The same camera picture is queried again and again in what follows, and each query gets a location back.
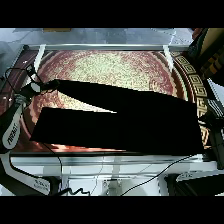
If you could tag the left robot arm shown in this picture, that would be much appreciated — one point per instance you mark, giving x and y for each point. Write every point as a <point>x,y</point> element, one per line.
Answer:
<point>12,126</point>

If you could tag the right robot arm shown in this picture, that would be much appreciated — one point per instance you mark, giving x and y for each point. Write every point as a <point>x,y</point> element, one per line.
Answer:
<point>216,140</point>

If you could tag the heap of clothes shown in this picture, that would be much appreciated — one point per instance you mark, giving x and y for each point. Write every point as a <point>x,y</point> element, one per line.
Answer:
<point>206,50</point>

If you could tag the black pants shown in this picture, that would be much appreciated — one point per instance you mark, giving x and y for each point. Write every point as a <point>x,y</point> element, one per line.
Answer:
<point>150,126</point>

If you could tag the silver frame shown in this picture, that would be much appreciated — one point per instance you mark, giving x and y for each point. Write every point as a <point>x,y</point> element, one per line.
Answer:
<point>110,165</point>

